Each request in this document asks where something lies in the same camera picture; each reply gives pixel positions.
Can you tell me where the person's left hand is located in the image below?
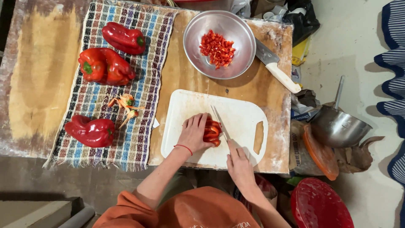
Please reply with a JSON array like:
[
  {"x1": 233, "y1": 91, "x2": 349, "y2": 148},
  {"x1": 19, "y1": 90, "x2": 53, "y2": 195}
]
[{"x1": 176, "y1": 113, "x2": 216, "y2": 155}]

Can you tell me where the person's right hand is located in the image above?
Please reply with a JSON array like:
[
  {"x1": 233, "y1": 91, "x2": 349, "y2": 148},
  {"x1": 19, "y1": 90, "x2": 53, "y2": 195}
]
[{"x1": 226, "y1": 139, "x2": 257, "y2": 194}]

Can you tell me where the sliced red pepper piece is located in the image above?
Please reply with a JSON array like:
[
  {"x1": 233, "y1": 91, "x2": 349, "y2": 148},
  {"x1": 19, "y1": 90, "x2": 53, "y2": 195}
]
[{"x1": 202, "y1": 118, "x2": 223, "y2": 147}]

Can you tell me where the small kitchen knife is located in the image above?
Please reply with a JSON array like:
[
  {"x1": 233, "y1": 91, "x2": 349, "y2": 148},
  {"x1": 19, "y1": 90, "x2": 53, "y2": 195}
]
[{"x1": 210, "y1": 105, "x2": 231, "y2": 143}]

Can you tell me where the white plastic cutting board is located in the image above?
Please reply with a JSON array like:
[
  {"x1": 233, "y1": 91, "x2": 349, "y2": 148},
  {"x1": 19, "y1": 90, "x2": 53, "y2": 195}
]
[{"x1": 160, "y1": 89, "x2": 269, "y2": 168}]

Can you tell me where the person's orange shirt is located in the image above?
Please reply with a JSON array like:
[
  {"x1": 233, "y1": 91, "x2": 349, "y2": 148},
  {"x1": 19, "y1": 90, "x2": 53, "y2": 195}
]
[{"x1": 92, "y1": 186, "x2": 261, "y2": 228}]

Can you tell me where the printed brown paper bag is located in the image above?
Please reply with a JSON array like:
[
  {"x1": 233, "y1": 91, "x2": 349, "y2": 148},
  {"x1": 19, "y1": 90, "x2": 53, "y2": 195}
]
[{"x1": 288, "y1": 119, "x2": 326, "y2": 176}]

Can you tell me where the small pepper core scrap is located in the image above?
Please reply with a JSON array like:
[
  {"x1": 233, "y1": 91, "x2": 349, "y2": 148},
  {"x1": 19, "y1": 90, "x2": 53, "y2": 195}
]
[{"x1": 119, "y1": 109, "x2": 140, "y2": 129}]

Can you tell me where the pepper core with green stem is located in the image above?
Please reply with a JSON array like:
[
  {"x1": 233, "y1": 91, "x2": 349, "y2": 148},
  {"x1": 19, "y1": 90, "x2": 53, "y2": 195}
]
[{"x1": 108, "y1": 93, "x2": 146, "y2": 112}]

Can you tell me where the orange plastic lid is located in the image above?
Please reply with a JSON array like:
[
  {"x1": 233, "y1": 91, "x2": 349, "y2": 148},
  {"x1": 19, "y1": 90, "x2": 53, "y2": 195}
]
[{"x1": 302, "y1": 124, "x2": 340, "y2": 182}]

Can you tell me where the multicoloured checked woven cloth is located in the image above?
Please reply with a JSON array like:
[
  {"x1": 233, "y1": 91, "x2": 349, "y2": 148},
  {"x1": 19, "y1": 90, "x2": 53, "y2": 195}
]
[{"x1": 43, "y1": 0, "x2": 178, "y2": 172}]

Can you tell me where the crumpled plastic packaging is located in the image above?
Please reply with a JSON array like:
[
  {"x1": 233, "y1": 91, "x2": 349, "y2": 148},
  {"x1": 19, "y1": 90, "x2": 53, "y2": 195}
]
[{"x1": 290, "y1": 89, "x2": 321, "y2": 122}]

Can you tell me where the heap of diced red pepper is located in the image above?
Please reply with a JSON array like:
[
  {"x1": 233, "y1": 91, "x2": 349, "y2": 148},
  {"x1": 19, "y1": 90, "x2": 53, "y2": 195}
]
[{"x1": 199, "y1": 29, "x2": 236, "y2": 70}]

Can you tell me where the large lobed red bell pepper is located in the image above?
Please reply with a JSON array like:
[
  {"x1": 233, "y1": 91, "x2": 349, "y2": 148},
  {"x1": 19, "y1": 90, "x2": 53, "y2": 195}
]
[{"x1": 78, "y1": 47, "x2": 137, "y2": 87}]

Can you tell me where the crumpled brown paper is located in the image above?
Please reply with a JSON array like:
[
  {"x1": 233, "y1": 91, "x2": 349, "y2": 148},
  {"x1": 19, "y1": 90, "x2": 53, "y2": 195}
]
[{"x1": 334, "y1": 136, "x2": 385, "y2": 174}]

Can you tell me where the round metal bowl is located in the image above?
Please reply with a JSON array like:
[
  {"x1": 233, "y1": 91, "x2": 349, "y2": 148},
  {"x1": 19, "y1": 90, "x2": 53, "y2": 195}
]
[{"x1": 183, "y1": 10, "x2": 257, "y2": 80}]

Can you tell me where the long red bell pepper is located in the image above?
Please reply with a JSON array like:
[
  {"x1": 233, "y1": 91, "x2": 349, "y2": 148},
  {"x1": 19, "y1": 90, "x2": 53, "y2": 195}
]
[{"x1": 101, "y1": 22, "x2": 147, "y2": 56}]

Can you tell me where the yellow packet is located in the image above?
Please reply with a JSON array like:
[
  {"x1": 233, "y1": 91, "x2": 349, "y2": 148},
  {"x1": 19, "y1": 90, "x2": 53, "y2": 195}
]
[{"x1": 291, "y1": 36, "x2": 312, "y2": 66}]

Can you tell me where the grey roll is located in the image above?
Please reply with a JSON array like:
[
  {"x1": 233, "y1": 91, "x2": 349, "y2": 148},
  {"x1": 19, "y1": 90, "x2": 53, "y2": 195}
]
[{"x1": 58, "y1": 206, "x2": 96, "y2": 228}]

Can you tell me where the heap of white containers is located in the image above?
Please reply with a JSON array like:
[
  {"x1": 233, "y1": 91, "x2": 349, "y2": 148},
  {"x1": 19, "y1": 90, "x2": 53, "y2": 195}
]
[{"x1": 262, "y1": 4, "x2": 288, "y2": 23}]

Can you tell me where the black plastic bag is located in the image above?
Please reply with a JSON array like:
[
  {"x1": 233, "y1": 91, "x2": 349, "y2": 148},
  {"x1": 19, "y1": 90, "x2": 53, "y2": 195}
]
[{"x1": 282, "y1": 0, "x2": 321, "y2": 47}]

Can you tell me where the blue white striped fabric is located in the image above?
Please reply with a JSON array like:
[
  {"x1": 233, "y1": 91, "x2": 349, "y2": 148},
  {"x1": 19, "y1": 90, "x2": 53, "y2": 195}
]
[{"x1": 374, "y1": 0, "x2": 405, "y2": 228}]

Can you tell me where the red string bracelet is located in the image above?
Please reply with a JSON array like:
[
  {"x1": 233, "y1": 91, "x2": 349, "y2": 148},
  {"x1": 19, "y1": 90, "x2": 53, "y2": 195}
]
[{"x1": 173, "y1": 144, "x2": 193, "y2": 156}]

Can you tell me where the large knife with white handle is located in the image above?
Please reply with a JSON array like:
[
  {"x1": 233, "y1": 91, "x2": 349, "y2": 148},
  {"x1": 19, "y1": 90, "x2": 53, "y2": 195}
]
[{"x1": 255, "y1": 38, "x2": 302, "y2": 94}]

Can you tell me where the steel saucepan with handle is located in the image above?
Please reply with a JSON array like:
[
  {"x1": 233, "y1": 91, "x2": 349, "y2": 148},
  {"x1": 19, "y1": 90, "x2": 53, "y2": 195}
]
[{"x1": 310, "y1": 75, "x2": 373, "y2": 149}]

